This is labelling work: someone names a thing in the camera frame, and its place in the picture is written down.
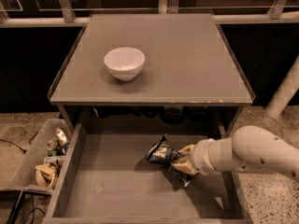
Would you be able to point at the white ceramic bowl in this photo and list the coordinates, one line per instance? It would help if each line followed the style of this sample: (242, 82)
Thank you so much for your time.
(124, 63)

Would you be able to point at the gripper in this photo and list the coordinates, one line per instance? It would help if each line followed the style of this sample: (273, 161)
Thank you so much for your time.
(201, 156)

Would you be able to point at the clear plastic bin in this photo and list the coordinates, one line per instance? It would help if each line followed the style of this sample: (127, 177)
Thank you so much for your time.
(25, 176)

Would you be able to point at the crushed silver can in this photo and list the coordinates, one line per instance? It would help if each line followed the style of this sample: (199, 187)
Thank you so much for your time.
(61, 137)

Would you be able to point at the green crushed can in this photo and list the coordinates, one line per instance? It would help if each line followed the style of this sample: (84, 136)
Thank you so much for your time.
(52, 144)

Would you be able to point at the blue chip bag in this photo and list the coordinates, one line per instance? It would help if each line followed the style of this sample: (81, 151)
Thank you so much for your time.
(163, 155)

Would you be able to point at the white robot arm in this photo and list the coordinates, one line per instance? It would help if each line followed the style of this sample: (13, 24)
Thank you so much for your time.
(250, 149)

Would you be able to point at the open grey top drawer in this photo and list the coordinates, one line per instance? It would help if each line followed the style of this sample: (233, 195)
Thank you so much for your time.
(107, 180)

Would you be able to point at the grey wooden cabinet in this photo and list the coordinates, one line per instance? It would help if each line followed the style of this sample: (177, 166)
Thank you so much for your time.
(188, 62)

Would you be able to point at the metal railing frame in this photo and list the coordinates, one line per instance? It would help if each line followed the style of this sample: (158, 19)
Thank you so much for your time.
(63, 13)

